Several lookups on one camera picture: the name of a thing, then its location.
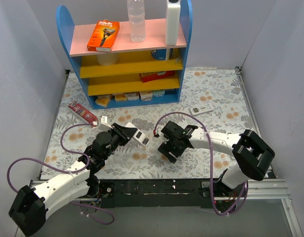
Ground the red white remote control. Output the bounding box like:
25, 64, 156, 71
126, 122, 150, 147

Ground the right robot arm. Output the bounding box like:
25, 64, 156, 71
156, 121, 275, 196

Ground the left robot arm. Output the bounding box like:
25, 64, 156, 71
8, 123, 138, 237

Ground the yellow small box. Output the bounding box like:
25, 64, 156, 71
95, 94, 113, 107

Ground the light blue small box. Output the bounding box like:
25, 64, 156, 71
152, 90, 165, 97

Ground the floral table mat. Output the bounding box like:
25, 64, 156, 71
40, 69, 256, 180

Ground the red toothpaste box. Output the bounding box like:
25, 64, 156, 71
68, 101, 98, 123

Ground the red flat box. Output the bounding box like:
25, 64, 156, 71
139, 71, 175, 83

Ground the blue wooden shelf unit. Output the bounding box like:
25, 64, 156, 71
56, 0, 193, 110

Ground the blue round tin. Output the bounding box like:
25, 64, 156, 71
151, 48, 173, 61

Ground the orange razor box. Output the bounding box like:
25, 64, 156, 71
87, 20, 120, 52

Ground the clear plastic bottle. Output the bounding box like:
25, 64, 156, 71
127, 0, 146, 42

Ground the white plastic bottle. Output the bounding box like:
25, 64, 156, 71
165, 0, 181, 45

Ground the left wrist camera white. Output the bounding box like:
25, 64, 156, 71
91, 116, 112, 132

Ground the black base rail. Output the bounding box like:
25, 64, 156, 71
87, 178, 213, 208

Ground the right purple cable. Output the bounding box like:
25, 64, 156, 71
153, 112, 249, 217

